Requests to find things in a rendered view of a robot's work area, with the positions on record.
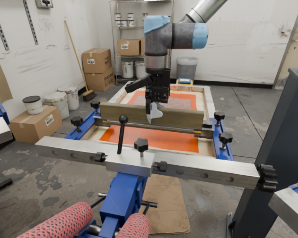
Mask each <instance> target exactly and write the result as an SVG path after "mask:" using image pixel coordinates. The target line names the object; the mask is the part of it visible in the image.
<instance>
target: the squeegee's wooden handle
mask: <svg viewBox="0 0 298 238"><path fill-rule="evenodd" d="M99 108H100V114H101V120H103V121H107V120H108V119H113V120H119V117H120V116H121V115H126V116H127V117H128V121H130V122H139V123H148V124H149V122H148V120H147V115H146V106H143V105H132V104H122V103H111V102H101V103H100V105H99ZM157 109H158V110H159V111H161V112H162V113H163V115H162V117H160V118H153V119H151V123H152V124H157V125H166V126H175V127H184V128H193V130H194V131H201V130H202V124H203V119H204V111H201V110H186V109H175V108H164V107H157Z"/></svg>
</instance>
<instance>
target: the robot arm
mask: <svg viewBox="0 0 298 238"><path fill-rule="evenodd" d="M227 1H228V0H197V2H196V3H195V4H194V5H193V6H192V7H191V8H190V10H189V11H188V12H187V13H186V14H185V15H184V17H183V18H182V19H181V20H180V21H179V22H177V23H170V22H169V17H168V16H147V17H145V19H144V52H145V54H144V60H145V72H146V73H149V75H147V76H145V77H143V78H140V79H138V80H136V81H134V82H130V83H128V84H127V85H126V87H125V90H126V92H127V93H132V92H134V91H135V90H137V89H139V88H142V87H144V86H145V87H146V90H145V99H146V115H147V120H148V122H149V123H150V124H151V119H153V118H160V117H162V115H163V113H162V112H161V111H159V110H158V109H157V107H164V106H163V105H161V104H160V103H159V102H161V103H168V99H169V96H170V72H171V68H166V67H167V50H168V49H193V50H195V49H203V48H204V47H205V46H206V44H207V40H208V35H209V29H208V25H207V24H206V23H207V22H208V21H209V20H210V19H211V18H212V16H213V15H214V14H215V13H216V12H217V11H218V10H219V9H220V8H221V7H222V6H223V5H224V4H225V3H226V2H227ZM157 75H158V76H157Z"/></svg>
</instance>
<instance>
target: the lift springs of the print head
mask: <svg viewBox="0 0 298 238"><path fill-rule="evenodd" d="M106 196H107V195H105V196H104V197H102V198H101V199H99V200H98V201H96V202H95V203H93V204H92V205H91V206H90V205H89V204H87V203H85V202H78V203H76V204H74V205H72V206H71V207H69V208H67V209H65V210H64V211H62V212H60V213H58V214H57V215H55V216H53V217H51V218H49V219H48V220H46V221H44V222H42V223H41V224H39V225H37V226H35V227H34V228H32V229H30V230H29V231H27V232H25V233H23V234H22V235H20V236H18V237H16V238H73V237H74V236H75V235H77V234H78V233H79V232H80V231H81V230H82V229H83V228H85V227H86V226H87V225H88V224H89V223H90V222H91V220H92V216H93V212H92V208H94V207H95V206H96V205H98V204H99V203H100V202H102V201H103V200H105V198H106ZM149 207H150V203H148V204H147V206H146V208H145V210H144V212H143V214H141V213H134V214H132V215H131V216H130V217H129V218H128V220H127V221H126V222H125V224H124V225H123V227H122V228H121V229H120V231H119V232H118V234H117V235H116V237H115V238H148V236H149V232H150V222H149V220H148V218H147V217H146V216H145V215H146V213H147V211H148V209H149Z"/></svg>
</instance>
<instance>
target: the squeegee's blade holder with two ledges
mask: <svg viewBox="0 0 298 238"><path fill-rule="evenodd" d="M107 123H114V124H121V123H120V122H119V121H118V120H113V119H108V120H107ZM125 125H131V126H139V127H148V128H160V129H168V130H177V131H185V132H193V128H187V127H175V126H166V125H157V124H148V123H139V122H130V121H128V122H127V123H126V124H125Z"/></svg>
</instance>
